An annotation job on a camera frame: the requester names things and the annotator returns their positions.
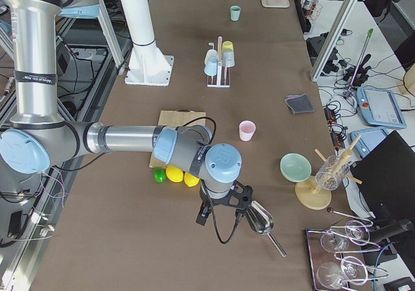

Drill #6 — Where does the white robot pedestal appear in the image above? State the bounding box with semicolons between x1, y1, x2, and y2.
121;0;174;87

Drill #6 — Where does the whole yellow lemon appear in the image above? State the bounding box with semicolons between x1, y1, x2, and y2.
184;172;200;187

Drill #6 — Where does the aluminium frame post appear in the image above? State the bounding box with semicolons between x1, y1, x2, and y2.
310;0;357;84

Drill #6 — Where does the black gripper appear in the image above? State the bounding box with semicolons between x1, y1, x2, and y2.
196;180;220;226

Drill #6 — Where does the white cup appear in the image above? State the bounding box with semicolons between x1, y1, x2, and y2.
204;49;217;64

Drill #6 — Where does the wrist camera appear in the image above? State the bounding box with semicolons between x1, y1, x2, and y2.
222;180;253;210

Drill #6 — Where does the light blue cup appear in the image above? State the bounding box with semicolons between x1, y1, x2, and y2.
204;56;218;76

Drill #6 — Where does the clear glass mug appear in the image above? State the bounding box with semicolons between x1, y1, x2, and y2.
315;156;351;191

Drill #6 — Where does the yellow cup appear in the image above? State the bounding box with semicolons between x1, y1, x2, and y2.
222;41;234;53

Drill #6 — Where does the white wire cup holder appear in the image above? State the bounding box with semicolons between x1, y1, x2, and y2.
205;36;231;87

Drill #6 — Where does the green lime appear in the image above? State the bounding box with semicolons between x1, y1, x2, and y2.
152;168;167;183

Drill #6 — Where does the blue teach pendant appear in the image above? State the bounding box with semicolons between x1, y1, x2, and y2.
356;87;407;129
350;126;389;158

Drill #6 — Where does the metal rod green tip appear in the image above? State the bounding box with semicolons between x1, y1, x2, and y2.
348;28;374;90

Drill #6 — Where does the beige tray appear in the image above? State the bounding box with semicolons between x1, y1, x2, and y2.
261;0;290;8

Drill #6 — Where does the copper wire bottle rack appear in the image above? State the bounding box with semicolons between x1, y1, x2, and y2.
294;0;324;24

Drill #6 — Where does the grey folded cloth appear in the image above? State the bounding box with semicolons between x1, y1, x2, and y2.
285;93;314;115

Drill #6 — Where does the black laptop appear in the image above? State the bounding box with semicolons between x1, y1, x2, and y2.
351;131;414;221

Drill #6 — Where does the pink cup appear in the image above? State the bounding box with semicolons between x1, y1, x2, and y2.
239;121;256;141

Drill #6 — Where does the mint green cup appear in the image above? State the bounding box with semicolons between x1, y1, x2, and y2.
230;5;241;22

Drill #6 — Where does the metal scoop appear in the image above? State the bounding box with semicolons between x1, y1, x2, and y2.
247;200;287;258

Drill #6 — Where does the green bowl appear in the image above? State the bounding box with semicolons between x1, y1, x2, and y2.
280;153;312;183

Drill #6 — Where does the grey cup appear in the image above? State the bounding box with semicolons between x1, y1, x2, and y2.
222;49;235;68

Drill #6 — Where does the wooden cutting board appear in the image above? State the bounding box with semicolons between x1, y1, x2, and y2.
149;110;206;169

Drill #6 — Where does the wine glass rack tray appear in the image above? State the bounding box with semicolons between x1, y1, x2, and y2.
304;217;388;290

